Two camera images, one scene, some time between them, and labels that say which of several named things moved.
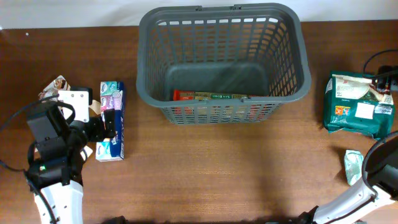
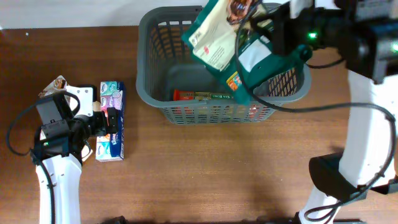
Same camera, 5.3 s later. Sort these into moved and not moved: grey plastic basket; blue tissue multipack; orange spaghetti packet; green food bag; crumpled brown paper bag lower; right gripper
Moved: right gripper; green food bag
Not moved: orange spaghetti packet; grey plastic basket; blue tissue multipack; crumpled brown paper bag lower
